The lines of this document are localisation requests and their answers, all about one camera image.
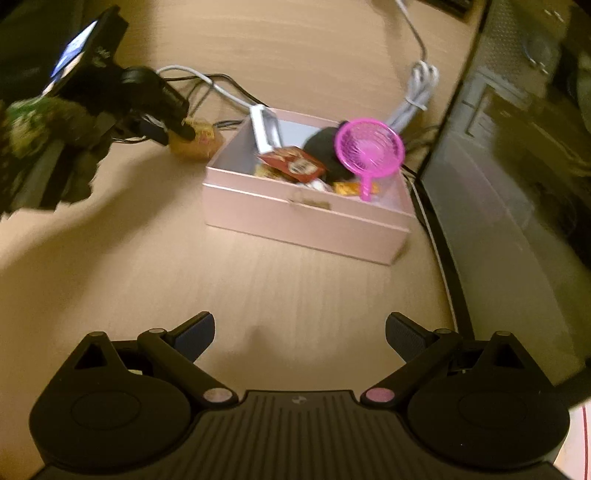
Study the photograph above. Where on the dark flat device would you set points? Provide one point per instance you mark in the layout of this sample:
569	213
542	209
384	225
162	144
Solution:
450	5

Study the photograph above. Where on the orange snack packet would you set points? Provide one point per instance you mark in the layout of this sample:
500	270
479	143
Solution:
353	188

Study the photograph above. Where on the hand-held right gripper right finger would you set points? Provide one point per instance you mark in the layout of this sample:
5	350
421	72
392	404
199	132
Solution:
406	336

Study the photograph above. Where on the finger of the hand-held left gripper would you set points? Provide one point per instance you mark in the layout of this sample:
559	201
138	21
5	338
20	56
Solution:
168	99
173	131

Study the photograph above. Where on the pink cardboard box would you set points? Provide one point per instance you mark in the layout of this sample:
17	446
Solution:
304	217

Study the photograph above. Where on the dark computer monitor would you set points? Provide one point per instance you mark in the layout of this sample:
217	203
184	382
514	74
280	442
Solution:
517	175

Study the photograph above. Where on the tan patterned snack packet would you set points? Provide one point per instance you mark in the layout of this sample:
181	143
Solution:
201	138

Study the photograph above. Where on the green patterned sleeve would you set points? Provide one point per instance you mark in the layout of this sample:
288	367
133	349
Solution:
25	127

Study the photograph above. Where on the red snack packet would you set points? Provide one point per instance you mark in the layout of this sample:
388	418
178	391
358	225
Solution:
291	165

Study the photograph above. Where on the pink plastic strainer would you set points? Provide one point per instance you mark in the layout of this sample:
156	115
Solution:
369	150

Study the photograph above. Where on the black cloth pouch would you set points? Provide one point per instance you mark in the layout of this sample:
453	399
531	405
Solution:
325	150

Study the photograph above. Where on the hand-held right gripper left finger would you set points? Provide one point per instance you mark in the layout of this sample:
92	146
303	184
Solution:
195	334

